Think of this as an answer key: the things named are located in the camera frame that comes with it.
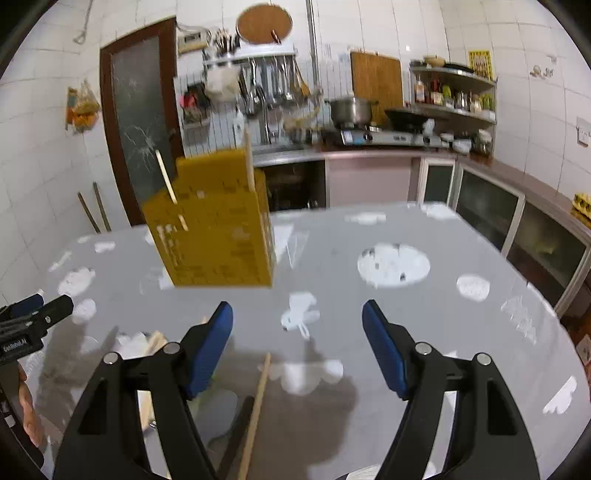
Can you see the rectangular wooden cutting board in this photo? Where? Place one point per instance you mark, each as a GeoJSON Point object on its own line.
{"type": "Point", "coordinates": [376, 83]}

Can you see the brown frosted glass door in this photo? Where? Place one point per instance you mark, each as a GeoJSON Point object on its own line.
{"type": "Point", "coordinates": [138, 120]}

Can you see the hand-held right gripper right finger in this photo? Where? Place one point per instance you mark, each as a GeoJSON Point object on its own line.
{"type": "Point", "coordinates": [385, 355]}

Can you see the black pan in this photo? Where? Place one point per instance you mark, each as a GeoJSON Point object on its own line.
{"type": "Point", "coordinates": [459, 68]}

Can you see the kitchen counter cabinet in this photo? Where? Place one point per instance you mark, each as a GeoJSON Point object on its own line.
{"type": "Point", "coordinates": [369, 180]}

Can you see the hanging bag with orange contents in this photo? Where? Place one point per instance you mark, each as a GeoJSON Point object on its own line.
{"type": "Point", "coordinates": [84, 110]}

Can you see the light wooden stick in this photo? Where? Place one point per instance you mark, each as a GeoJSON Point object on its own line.
{"type": "Point", "coordinates": [156, 342]}

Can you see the steel faucet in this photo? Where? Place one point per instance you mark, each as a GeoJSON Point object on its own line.
{"type": "Point", "coordinates": [263, 115]}

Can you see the grey patterned tablecloth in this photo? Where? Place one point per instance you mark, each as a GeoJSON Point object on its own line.
{"type": "Point", "coordinates": [351, 295]}

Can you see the yellow wall poster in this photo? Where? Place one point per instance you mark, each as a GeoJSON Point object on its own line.
{"type": "Point", "coordinates": [480, 64]}

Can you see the wall hooks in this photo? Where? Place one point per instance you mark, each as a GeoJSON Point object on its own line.
{"type": "Point", "coordinates": [541, 71]}

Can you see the hanging white plastic bag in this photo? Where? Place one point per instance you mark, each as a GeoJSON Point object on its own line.
{"type": "Point", "coordinates": [220, 85]}

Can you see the yellow cardboard box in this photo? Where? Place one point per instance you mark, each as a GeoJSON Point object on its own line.
{"type": "Point", "coordinates": [217, 230]}

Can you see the steel sink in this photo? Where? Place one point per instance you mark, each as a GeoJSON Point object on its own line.
{"type": "Point", "coordinates": [281, 150]}

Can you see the steel knife holder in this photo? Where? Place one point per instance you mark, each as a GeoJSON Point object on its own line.
{"type": "Point", "coordinates": [226, 44]}

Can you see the beige bowl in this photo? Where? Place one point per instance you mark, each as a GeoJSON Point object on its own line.
{"type": "Point", "coordinates": [434, 61]}

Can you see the red sauce bottle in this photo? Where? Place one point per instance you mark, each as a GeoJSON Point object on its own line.
{"type": "Point", "coordinates": [436, 92]}

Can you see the steel cooking pot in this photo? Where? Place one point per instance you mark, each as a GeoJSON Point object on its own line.
{"type": "Point", "coordinates": [351, 111]}

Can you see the beige wall control box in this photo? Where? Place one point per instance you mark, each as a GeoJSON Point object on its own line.
{"type": "Point", "coordinates": [193, 44]}

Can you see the steel gas stove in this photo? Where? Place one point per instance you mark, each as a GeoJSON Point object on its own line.
{"type": "Point", "coordinates": [383, 137]}

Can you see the green jar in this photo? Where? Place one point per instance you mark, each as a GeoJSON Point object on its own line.
{"type": "Point", "coordinates": [488, 101]}

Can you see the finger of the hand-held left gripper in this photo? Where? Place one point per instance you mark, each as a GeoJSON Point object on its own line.
{"type": "Point", "coordinates": [57, 309]}
{"type": "Point", "coordinates": [28, 303]}

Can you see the white wall socket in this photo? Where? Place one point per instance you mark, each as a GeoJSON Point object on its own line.
{"type": "Point", "coordinates": [584, 133]}

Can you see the steel corner shelf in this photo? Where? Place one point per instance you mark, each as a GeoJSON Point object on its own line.
{"type": "Point", "coordinates": [461, 110]}

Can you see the white bowls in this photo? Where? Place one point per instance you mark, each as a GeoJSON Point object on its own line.
{"type": "Point", "coordinates": [457, 144]}

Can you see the row of hanging steel ladles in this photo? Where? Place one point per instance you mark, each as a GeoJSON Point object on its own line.
{"type": "Point", "coordinates": [277, 83]}

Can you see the round wooden board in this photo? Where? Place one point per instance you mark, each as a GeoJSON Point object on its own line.
{"type": "Point", "coordinates": [264, 23]}

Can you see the light wooden chopstick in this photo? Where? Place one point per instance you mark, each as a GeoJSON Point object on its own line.
{"type": "Point", "coordinates": [166, 177]}
{"type": "Point", "coordinates": [256, 415]}

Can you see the small steel saucepan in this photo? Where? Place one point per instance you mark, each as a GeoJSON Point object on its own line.
{"type": "Point", "coordinates": [299, 134]}

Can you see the black wok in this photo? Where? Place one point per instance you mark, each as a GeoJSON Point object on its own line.
{"type": "Point", "coordinates": [408, 119]}

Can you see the glass jar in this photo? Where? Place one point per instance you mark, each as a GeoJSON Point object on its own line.
{"type": "Point", "coordinates": [484, 143]}

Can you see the steel wall rack shelf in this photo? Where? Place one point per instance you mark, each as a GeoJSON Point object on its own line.
{"type": "Point", "coordinates": [249, 51]}

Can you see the grey vertical wall pipe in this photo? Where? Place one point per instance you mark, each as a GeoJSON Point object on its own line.
{"type": "Point", "coordinates": [312, 46]}

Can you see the egg tray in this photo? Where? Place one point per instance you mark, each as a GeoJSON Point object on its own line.
{"type": "Point", "coordinates": [581, 205]}

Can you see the grey wall hook rod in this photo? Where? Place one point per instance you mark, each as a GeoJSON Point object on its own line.
{"type": "Point", "coordinates": [82, 32]}

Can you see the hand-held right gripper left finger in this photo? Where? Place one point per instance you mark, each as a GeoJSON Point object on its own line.
{"type": "Point", "coordinates": [212, 350]}

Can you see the person's left hand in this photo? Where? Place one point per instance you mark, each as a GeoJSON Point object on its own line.
{"type": "Point", "coordinates": [28, 410]}

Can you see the brown sauce bottle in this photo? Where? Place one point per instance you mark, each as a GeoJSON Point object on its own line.
{"type": "Point", "coordinates": [419, 90]}

